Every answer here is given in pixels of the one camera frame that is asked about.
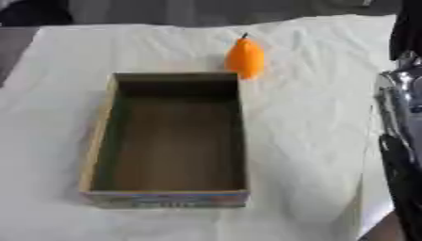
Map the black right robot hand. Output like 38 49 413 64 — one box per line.
387 0 422 61

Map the open tan cardboard box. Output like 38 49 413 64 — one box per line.
77 71 252 209

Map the orange toy pear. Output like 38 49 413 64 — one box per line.
222 32 268 81

